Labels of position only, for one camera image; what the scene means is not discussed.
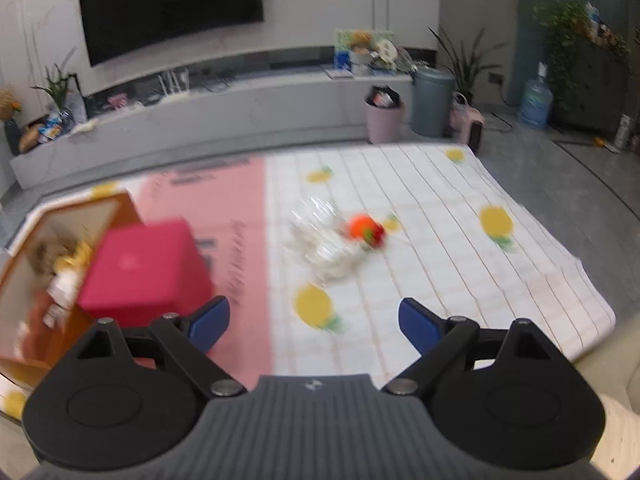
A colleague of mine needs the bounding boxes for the tall green floor plant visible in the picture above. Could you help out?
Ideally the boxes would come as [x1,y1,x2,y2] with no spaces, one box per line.
[429,25,506,107]

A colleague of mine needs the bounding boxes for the white router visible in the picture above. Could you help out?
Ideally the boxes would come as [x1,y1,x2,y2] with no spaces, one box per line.
[157,70,191,101]

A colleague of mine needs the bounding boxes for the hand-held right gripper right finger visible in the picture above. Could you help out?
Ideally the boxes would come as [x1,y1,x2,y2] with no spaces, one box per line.
[384,297,568,401]

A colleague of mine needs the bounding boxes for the dark blue vase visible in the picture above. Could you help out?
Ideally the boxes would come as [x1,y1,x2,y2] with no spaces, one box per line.
[4,119,22,156]

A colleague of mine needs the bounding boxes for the dark grey cabinet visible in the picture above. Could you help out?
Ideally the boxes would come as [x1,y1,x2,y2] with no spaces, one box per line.
[552,35,640,137]

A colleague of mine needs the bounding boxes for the orange cardboard box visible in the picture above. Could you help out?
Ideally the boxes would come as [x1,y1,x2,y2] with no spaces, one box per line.
[0,192,147,382]

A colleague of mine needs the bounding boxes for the pink waste bin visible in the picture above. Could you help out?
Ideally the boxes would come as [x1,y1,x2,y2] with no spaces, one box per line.
[364,85,405,145]

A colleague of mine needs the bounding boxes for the grey trash can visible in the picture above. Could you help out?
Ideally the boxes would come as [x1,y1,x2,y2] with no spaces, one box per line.
[410,67,457,139]

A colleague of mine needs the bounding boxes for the green plant in glass vase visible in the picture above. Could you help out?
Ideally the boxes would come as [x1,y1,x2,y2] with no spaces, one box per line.
[32,47,79,127]

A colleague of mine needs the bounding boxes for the blue snack packets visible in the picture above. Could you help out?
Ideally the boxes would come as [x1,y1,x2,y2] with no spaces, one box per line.
[37,112,66,141]

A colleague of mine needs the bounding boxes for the pink mat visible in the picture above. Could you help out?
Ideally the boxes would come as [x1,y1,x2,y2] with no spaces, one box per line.
[127,157,274,387]

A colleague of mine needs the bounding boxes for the yellow dried flowers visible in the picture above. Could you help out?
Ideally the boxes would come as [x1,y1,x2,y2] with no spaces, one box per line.
[0,87,24,121]

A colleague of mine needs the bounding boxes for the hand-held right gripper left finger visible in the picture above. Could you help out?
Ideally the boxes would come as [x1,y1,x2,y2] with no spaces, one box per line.
[75,296,247,401]

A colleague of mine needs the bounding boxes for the brown teddy bear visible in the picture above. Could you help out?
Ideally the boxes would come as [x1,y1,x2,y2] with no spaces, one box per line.
[349,31,374,77]

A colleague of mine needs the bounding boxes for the white checked lemon tablecloth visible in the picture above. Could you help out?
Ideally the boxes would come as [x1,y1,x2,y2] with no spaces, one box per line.
[0,142,617,413]

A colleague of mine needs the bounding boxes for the leafy green pothos plant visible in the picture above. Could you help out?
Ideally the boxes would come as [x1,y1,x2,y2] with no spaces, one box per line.
[534,0,602,112]

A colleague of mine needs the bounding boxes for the orange and red crochet fruit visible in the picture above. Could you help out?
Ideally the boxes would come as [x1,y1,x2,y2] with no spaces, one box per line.
[347,214,387,250]

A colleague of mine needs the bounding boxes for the white round fan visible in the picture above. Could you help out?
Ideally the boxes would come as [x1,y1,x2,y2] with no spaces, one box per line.
[377,39,399,67]

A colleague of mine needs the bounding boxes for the white marble television cabinet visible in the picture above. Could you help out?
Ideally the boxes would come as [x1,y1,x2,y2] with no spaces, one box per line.
[10,72,416,192]

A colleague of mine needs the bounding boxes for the blue water jug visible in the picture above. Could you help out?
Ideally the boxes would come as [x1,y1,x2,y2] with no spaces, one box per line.
[517,62,555,130]

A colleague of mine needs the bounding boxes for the pink small heater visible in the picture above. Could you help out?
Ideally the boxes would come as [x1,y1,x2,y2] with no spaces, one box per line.
[450,92,486,154]

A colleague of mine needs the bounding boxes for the clear plastic bag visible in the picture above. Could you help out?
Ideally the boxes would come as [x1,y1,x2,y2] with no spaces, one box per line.
[285,197,369,284]

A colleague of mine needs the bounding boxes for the red square box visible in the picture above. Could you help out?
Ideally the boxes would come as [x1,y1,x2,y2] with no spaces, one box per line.
[76,217,216,329]

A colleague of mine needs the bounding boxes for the black wall television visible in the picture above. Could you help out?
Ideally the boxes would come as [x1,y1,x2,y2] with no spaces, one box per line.
[77,0,265,67]

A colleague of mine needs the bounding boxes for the brown round bread loaf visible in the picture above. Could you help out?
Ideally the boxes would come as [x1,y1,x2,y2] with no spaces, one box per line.
[19,122,44,154]

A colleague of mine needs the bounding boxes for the green printed picture board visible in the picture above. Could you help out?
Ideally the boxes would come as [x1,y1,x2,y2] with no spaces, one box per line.
[334,29,396,72]

